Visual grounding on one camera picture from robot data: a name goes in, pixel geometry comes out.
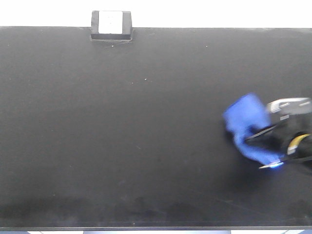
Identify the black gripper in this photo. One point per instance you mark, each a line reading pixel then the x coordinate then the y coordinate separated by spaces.
pixel 291 131

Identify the blue microfiber cloth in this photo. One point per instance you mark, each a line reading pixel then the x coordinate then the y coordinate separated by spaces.
pixel 243 116

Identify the black countertop socket box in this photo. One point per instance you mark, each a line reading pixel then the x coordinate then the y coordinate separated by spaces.
pixel 111 26

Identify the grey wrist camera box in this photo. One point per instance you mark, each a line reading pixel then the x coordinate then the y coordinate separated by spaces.
pixel 290 106

